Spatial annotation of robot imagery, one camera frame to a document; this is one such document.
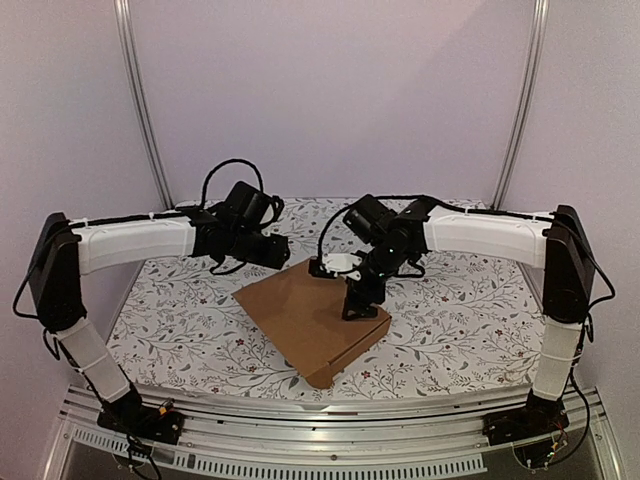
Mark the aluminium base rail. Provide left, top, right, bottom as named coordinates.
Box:
left=42, top=384, right=609, bottom=480

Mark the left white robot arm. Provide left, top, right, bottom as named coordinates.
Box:
left=14, top=181, right=290, bottom=434

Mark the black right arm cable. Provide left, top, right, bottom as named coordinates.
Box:
left=318, top=195, right=556, bottom=261

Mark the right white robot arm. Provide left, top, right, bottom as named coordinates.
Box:
left=321, top=195, right=601, bottom=436

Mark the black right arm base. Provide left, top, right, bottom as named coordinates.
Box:
left=482, top=390, right=569, bottom=446

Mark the brown cardboard box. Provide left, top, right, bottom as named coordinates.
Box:
left=233, top=260, right=391, bottom=389

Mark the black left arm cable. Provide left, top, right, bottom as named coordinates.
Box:
left=201, top=158, right=286, bottom=276

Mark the aluminium frame post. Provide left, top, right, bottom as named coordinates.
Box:
left=490, top=0, right=550, bottom=210
left=114, top=0, right=174, bottom=209

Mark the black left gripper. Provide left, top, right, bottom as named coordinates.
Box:
left=228, top=227, right=289, bottom=269

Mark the floral patterned table mat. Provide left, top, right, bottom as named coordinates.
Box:
left=97, top=197, right=559, bottom=402

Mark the left aluminium frame post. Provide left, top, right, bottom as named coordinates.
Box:
left=114, top=0, right=174, bottom=209

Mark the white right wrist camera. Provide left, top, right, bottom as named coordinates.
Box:
left=308, top=253, right=363, bottom=281

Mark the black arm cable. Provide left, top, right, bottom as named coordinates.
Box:
left=318, top=195, right=556, bottom=261
left=201, top=158, right=286, bottom=276

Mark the right aluminium frame post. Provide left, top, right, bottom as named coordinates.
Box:
left=490, top=0, right=550, bottom=210

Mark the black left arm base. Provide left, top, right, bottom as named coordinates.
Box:
left=97, top=391, right=185, bottom=445

